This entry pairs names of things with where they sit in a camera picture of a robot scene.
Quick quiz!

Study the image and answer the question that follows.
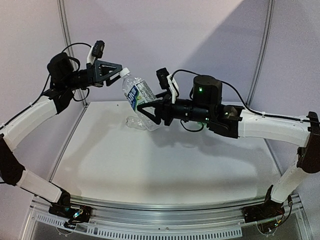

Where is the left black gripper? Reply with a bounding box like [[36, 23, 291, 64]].
[[63, 58, 126, 90]]

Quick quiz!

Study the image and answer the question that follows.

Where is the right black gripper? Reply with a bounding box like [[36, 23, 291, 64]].
[[135, 92, 211, 127]]

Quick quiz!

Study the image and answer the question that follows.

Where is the clear labelled water bottle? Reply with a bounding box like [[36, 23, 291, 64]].
[[119, 67, 160, 132]]

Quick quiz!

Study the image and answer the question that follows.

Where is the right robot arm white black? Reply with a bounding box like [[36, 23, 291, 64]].
[[137, 75, 320, 218]]

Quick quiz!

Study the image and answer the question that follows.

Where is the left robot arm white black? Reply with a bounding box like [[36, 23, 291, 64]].
[[0, 52, 123, 217]]

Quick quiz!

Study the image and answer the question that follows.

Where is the crushed clear bottle red label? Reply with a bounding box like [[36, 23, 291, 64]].
[[125, 115, 148, 131]]

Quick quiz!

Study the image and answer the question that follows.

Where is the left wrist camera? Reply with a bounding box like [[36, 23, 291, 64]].
[[86, 40, 105, 65]]

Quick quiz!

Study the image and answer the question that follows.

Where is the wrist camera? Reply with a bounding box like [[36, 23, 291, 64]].
[[86, 40, 105, 65], [156, 67, 179, 104]]

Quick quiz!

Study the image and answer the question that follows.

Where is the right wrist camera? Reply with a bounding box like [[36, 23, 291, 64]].
[[156, 67, 179, 104]]

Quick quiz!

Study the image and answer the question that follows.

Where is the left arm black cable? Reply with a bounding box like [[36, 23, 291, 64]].
[[34, 42, 93, 106]]

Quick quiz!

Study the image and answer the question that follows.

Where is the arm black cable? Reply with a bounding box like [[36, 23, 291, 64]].
[[171, 69, 320, 132], [34, 42, 93, 106]]

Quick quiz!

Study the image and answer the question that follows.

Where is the left aluminium wall post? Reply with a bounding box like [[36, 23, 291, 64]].
[[56, 0, 88, 108]]

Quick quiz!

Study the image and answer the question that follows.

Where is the aluminium wall post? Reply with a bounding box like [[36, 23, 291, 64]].
[[246, 0, 275, 106], [56, 0, 88, 108]]

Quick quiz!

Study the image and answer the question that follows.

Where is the aluminium front rail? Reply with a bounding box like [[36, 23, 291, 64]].
[[22, 194, 313, 240]]

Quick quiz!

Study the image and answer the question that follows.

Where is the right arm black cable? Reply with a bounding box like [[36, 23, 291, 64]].
[[171, 69, 320, 132]]

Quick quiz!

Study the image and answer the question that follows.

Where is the right aluminium wall post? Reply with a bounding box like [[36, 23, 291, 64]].
[[246, 0, 275, 106]]

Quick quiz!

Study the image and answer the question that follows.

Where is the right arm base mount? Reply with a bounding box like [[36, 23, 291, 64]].
[[241, 195, 293, 236]]

